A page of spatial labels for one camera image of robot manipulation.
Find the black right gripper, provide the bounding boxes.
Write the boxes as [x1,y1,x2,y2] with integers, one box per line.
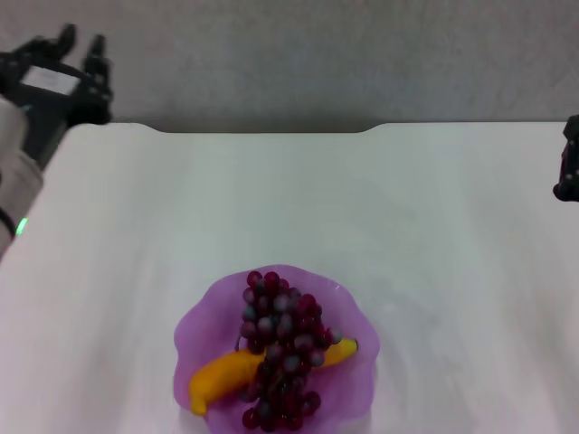
[552,113,579,203]

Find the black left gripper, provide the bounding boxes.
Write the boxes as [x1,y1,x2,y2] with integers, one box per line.
[0,24,115,171]

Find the dark red grape bunch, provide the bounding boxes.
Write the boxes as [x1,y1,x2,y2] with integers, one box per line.
[233,269,343,433]

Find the yellow banana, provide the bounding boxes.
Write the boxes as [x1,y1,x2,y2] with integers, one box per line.
[188,336,359,416]

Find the purple wavy plastic bowl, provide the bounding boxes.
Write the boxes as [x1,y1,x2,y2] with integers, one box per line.
[173,264,381,434]

